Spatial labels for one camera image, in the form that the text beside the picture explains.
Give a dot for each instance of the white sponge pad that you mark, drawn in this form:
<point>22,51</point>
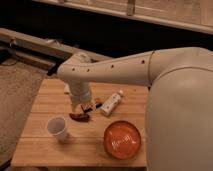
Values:
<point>66,89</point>

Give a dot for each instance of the dark red brown snack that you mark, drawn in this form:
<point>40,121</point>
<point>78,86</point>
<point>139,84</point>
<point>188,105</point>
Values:
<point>80,117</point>

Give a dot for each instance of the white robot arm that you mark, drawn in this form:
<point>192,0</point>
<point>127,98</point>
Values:
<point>179,111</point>

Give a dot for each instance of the white paper cup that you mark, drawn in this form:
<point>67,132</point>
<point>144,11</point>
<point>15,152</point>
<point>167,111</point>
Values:
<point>57,128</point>

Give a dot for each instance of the brown black eraser block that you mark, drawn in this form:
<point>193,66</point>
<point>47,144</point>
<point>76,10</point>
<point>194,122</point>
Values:
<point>92,105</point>

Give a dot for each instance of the white plastic bottle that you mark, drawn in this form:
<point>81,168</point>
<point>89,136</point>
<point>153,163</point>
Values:
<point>111,103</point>

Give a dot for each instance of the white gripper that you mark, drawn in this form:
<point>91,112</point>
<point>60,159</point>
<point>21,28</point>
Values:
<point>80,92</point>

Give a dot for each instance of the orange bowl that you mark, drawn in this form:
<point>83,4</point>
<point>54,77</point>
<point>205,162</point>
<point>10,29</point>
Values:
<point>122,140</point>

